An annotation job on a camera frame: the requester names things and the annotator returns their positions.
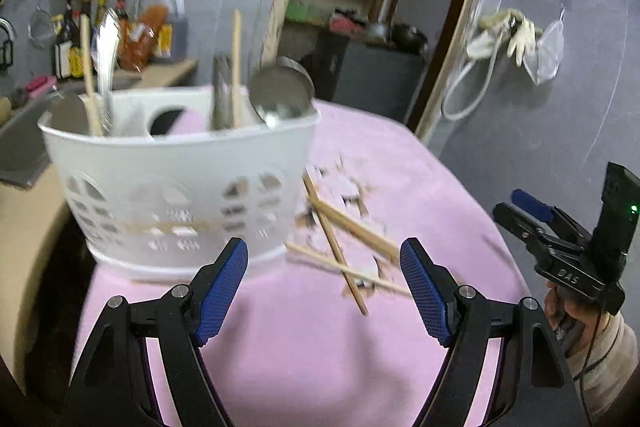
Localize hanging mesh strainer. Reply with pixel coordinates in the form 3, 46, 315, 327
27, 6, 57, 44

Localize metal fork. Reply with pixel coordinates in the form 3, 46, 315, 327
94, 8, 123, 135

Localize grey cabinet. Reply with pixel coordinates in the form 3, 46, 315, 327
315, 29, 427, 128

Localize wooden chopstick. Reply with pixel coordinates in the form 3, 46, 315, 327
80, 16, 104, 138
285, 241, 414, 297
311, 197, 401, 261
230, 9, 244, 129
302, 174, 370, 317

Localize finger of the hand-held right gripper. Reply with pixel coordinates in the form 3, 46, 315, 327
511, 189, 584, 238
492, 202, 586, 259

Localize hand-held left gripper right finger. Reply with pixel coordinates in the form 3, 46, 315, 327
400, 237, 588, 427

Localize wooden door frame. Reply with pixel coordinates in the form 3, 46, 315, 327
260, 0, 506, 142

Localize white flexible hose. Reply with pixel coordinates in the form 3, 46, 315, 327
442, 18, 521, 121

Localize person's right forearm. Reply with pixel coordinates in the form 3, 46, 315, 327
555, 309, 640, 427

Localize thin black cable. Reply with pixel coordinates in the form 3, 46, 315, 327
574, 307, 609, 427

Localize person's right hand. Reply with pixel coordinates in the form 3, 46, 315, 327
544, 279, 584, 338

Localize pink floral tablecloth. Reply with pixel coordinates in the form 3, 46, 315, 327
75, 99, 531, 427

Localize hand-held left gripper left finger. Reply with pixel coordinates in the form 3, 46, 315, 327
62, 237, 249, 427

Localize white plastic utensil holder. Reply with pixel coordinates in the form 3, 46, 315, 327
37, 87, 321, 284

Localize green box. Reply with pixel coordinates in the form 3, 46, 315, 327
286, 0, 310, 24

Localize steel kitchen sink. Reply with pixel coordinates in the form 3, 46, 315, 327
0, 99, 58, 188

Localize cream rubber gloves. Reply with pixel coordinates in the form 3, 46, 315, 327
466, 8, 543, 60

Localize metal spoon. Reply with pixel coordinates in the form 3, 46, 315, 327
210, 55, 233, 131

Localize black cooking pot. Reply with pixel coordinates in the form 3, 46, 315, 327
390, 23, 429, 54

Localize pink cloth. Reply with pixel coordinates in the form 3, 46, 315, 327
330, 14, 367, 34

